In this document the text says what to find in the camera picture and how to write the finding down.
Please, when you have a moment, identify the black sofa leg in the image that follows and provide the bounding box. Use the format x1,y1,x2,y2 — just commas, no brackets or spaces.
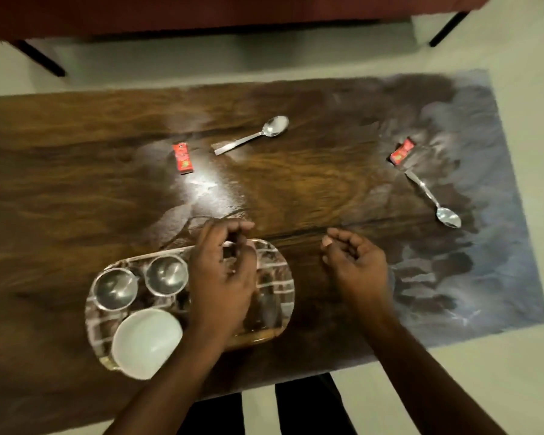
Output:
11,40,67,78
428,11,470,47

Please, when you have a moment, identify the red sachet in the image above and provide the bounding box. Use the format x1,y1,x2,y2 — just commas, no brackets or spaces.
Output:
387,137,416,167
173,143,195,175

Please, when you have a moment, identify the white bowl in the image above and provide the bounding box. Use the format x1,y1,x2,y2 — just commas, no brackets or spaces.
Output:
112,309,183,380

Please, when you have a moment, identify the steel spoon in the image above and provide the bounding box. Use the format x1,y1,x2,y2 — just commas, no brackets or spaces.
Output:
214,116,290,156
405,169,462,229

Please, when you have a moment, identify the dark red sofa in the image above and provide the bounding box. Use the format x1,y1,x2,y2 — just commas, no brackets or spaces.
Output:
0,0,495,44

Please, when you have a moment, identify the person's left hand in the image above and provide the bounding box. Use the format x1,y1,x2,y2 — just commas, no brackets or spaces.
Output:
187,218,259,348

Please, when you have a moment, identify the person's left leg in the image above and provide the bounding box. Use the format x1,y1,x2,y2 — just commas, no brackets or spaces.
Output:
177,392,245,435

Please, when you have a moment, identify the person's left forearm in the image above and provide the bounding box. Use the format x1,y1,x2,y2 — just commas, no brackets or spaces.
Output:
103,331,231,435

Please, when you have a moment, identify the mirrored oval serving tray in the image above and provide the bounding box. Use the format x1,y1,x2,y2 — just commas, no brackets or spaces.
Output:
85,238,296,373

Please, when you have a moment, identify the person's right leg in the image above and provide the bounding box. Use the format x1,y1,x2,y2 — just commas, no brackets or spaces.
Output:
275,373,357,435

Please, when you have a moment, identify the person's right forearm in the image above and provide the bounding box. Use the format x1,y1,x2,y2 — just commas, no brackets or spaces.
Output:
369,304,509,435

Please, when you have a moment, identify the person's leg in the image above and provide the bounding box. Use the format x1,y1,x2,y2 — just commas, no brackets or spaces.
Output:
275,373,357,435
177,392,245,435

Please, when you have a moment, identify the steel cup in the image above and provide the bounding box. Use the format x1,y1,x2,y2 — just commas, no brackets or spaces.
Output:
92,268,140,311
144,255,189,298

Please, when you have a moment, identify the person's right hand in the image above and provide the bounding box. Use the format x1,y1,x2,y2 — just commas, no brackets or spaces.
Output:
321,227,394,314

